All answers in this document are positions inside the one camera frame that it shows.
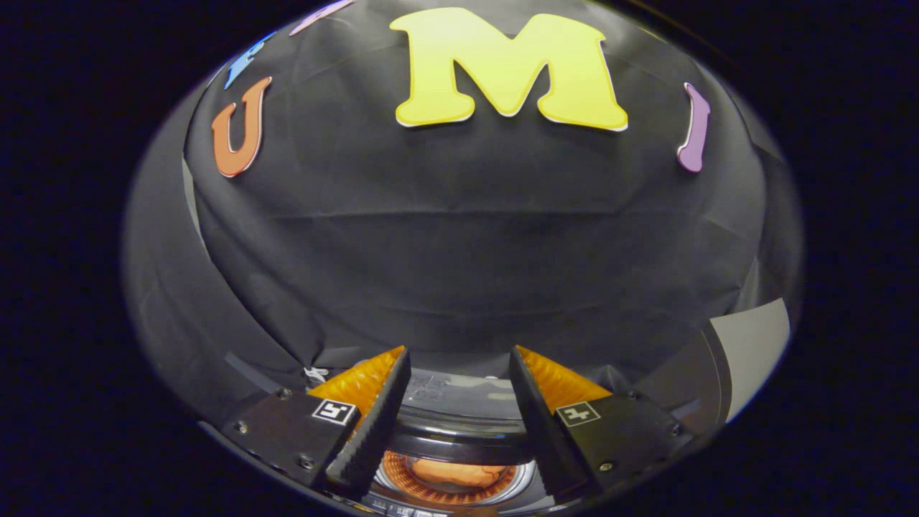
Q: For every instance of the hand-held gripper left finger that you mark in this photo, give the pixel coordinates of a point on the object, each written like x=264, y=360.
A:
x=370, y=431

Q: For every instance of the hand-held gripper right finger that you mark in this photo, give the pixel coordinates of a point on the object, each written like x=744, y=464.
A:
x=546, y=431

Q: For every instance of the dark washing machine lid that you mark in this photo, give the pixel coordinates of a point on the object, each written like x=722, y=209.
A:
x=459, y=438

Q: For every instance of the orange polo shirt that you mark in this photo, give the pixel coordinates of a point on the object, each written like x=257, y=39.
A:
x=459, y=472

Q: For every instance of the grey washing machine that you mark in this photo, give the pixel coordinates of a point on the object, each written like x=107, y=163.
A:
x=459, y=388

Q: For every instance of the black backdrop cloth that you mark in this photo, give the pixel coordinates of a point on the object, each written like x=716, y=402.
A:
x=467, y=251

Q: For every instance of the beige cabinet with dark frame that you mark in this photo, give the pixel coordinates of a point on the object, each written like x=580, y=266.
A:
x=754, y=337

